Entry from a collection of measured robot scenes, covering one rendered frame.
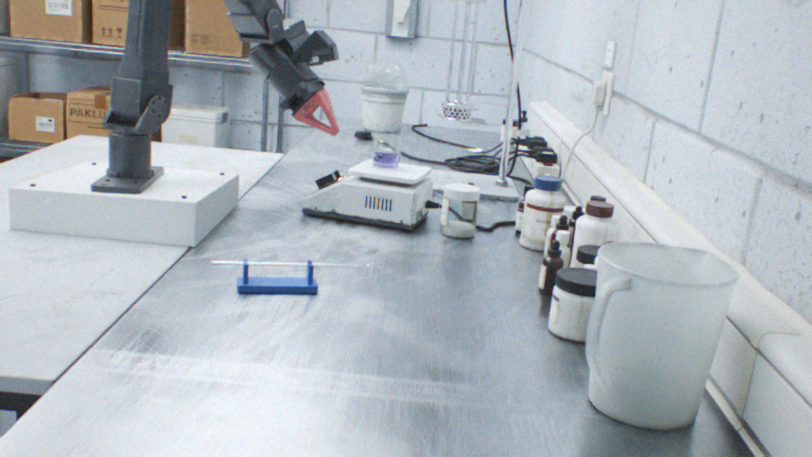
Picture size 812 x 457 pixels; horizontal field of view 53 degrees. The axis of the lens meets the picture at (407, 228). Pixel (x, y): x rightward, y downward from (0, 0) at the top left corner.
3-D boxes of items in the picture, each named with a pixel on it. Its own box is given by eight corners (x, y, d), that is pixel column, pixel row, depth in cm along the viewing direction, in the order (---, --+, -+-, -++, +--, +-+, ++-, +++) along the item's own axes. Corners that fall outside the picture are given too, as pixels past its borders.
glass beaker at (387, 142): (368, 170, 139) (372, 122, 137) (370, 164, 144) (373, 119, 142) (403, 174, 139) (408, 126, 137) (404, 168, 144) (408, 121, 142)
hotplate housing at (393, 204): (298, 214, 139) (301, 169, 137) (325, 199, 152) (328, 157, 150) (425, 234, 134) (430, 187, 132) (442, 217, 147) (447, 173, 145)
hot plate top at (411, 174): (345, 175, 136) (346, 170, 136) (367, 163, 147) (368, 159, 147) (415, 185, 134) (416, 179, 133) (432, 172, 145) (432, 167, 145)
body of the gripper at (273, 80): (328, 85, 151) (301, 55, 151) (308, 89, 141) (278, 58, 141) (304, 110, 153) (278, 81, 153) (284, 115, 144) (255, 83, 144)
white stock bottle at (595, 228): (591, 284, 117) (602, 210, 114) (560, 271, 122) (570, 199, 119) (618, 279, 121) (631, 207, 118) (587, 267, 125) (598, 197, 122)
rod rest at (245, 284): (236, 293, 101) (237, 265, 100) (236, 284, 104) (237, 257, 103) (318, 294, 103) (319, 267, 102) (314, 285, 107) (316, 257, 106)
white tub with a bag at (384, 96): (353, 131, 234) (360, 54, 229) (361, 123, 248) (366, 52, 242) (403, 135, 234) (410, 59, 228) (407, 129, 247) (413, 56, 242)
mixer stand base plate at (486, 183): (371, 187, 165) (371, 182, 165) (377, 169, 184) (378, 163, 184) (519, 201, 165) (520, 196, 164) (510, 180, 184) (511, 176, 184)
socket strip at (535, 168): (534, 181, 186) (536, 162, 185) (517, 151, 224) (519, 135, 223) (558, 183, 186) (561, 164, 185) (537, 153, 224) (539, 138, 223)
